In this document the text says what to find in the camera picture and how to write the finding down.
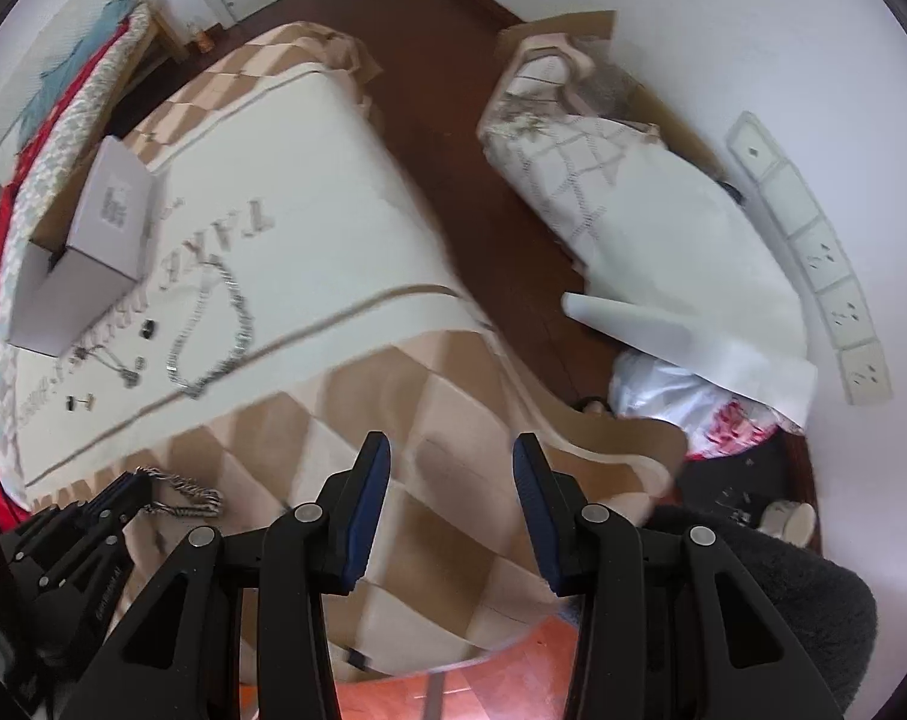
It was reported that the chunky silver chain bracelet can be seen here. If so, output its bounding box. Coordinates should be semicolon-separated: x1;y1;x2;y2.
137;464;226;520

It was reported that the thin silver pendant necklace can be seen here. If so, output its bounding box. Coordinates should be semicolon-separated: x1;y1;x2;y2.
74;343;148;391

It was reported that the silver link necklace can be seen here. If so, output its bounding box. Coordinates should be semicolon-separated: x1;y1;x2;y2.
163;257;256;400

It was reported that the white red plastic bag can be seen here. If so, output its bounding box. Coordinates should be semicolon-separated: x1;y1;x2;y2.
608;349;779;460

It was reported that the open white cardboard box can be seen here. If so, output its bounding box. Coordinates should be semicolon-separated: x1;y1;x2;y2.
7;137;155;358

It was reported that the diamond pattern table cloth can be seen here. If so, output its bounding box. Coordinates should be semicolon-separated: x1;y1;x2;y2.
14;23;686;681

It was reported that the white ceramic cup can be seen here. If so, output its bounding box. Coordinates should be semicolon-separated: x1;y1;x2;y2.
758;500;818;548

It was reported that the black fuzzy sleeve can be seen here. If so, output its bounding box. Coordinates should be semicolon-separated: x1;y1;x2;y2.
645;505;878;712

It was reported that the checkered mattress sheet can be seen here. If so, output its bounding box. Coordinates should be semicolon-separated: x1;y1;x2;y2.
0;4;149;468

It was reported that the white power strip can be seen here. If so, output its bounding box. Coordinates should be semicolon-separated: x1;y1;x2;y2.
727;110;893;406

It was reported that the light blue quilt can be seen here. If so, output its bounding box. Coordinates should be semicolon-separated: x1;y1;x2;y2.
0;0;145;196

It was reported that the small orange bottle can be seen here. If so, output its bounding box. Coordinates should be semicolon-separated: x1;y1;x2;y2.
193;31;212;54

